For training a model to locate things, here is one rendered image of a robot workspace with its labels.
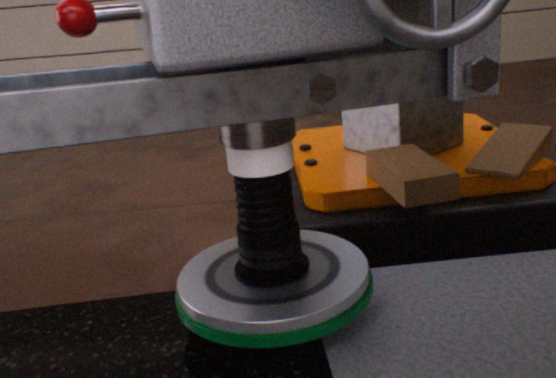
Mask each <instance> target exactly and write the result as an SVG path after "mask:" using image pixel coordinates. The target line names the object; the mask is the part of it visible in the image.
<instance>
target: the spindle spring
mask: <svg viewBox="0 0 556 378"><path fill-rule="evenodd" d="M290 172H291V169H289V170H287V171H285V172H282V173H280V174H279V175H276V176H271V177H269V178H264V179H258V180H245V179H244V178H245V177H238V176H235V177H234V179H233V180H234V183H235V193H236V194H237V195H236V196H235V199H236V201H237V205H236V207H237V210H238V212H239V213H238V219H239V220H240V221H241V222H242V223H240V227H239V228H240V229H243V230H244V231H247V232H250V233H259V234H262V233H271V232H275V231H280V230H282V229H285V228H286V227H288V225H289V224H291V223H292V222H293V220H294V219H295V212H294V211H293V210H294V204H293V194H292V190H293V188H292V184H291V180H292V177H291V175H290ZM278 182H279V184H276V183H278ZM272 184H276V185H274V186H271V187H267V188H263V189H248V188H258V187H265V186H269V185H272ZM244 187H245V188H244ZM280 192H281V193H280ZM276 193H280V194H278V195H275V196H271V195H273V194H276ZM262 196H270V197H266V198H258V199H250V198H249V197H262ZM245 197H246V198H245ZM277 202H280V203H278V204H275V205H272V206H268V207H263V208H250V207H249V206H251V207H257V206H266V205H270V204H274V203H277ZM280 211H282V212H281V213H279V214H275V215H272V216H266V215H271V214H274V213H278V212H280ZM250 216H264V217H250ZM285 218H286V219H285ZM283 219H284V220H283ZM281 220H283V221H281ZM280 221H281V222H280ZM273 222H278V223H275V224H271V225H267V227H251V225H249V224H252V225H263V224H270V223H273Z"/></svg>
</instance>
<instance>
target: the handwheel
mask: <svg viewBox="0 0 556 378"><path fill-rule="evenodd" d="M355 2H356V3H357V5H358V7H359V9H360V11H361V13H362V14H363V16H364V17H365V18H366V19H367V20H368V21H369V23H371V24H372V25H373V26H374V27H375V28H376V29H377V30H378V31H379V32H380V33H381V34H382V35H383V36H386V38H388V39H389V40H391V41H393V42H395V43H397V44H400V45H403V46H405V47H408V48H412V49H418V50H439V49H445V48H448V47H453V46H455V44H458V43H463V42H465V41H466V40H468V39H470V38H473V37H474V36H475V35H477V34H478V33H480V32H481V31H483V30H484V29H485V28H486V27H487V26H488V25H489V24H490V23H492V22H493V21H494V20H495V19H496V18H497V16H498V15H499V14H500V13H501V12H502V11H503V9H505V6H506V5H507V4H508V3H509V2H510V0H481V1H480V3H479V4H478V5H476V6H475V7H474V8H473V9H472V10H471V11H469V13H468V14H466V15H465V16H463V17H462V18H460V19H457V20H455V22H453V23H452V7H451V0H429V26H424V25H418V24H415V23H410V22H408V21H406V20H404V19H402V18H400V17H399V16H397V15H396V14H394V12H393V11H392V10H391V9H390V8H389V7H388V6H387V5H386V3H385V2H384V1H383V0H355Z"/></svg>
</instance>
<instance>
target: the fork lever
mask: <svg viewBox="0 0 556 378"><path fill-rule="evenodd" d="M305 60H306V61H304V62H296V63H280V64H271V65H262V66H254V67H246V68H237V69H228V70H211V71H203V72H201V71H197V72H190V73H184V74H176V75H166V74H163V73H160V72H158V70H157V69H156V67H155V66H153V63H152V62H151V61H148V62H139V63H121V64H111V65H103V66H94V67H84V68H74V69H66V70H47V71H38V72H28V73H19V74H9V75H2V74H0V155H5V154H12V153H20V152H28V151H35V150H42V149H56V148H64V147H70V146H78V144H81V145H86V143H99V142H107V141H114V140H121V139H129V138H136V137H143V136H156V135H164V134H170V133H178V132H185V131H191V130H199V129H213V128H220V127H227V126H234V125H241V124H248V123H261V121H267V122H268V120H275V119H282V118H290V117H298V116H310V115H317V114H324V113H332V112H338V111H346V110H353V109H366V108H373V107H374V106H381V105H388V104H395V103H409V102H415V101H423V100H430V99H437V98H441V97H445V96H447V48H445V49H439V50H418V49H412V48H408V47H405V46H403V45H400V44H397V43H395V42H393V41H391V40H389V39H388V38H386V37H383V40H382V42H381V43H378V44H377V45H375V46H374V47H373V48H372V49H364V50H352V51H345V52H338V53H332V54H324V55H318V56H305ZM498 79H499V63H497V62H495V61H493V60H492V59H490V58H488V57H486V56H479V57H478V58H476V59H475V60H473V62H471V63H470V64H469V65H467V78H465V85H468V86H470V88H472V89H474V90H476V91H478V92H481V93H484V92H486V91H487V89H488V88H491V87H492V86H493V85H495V84H496V83H497V82H498Z"/></svg>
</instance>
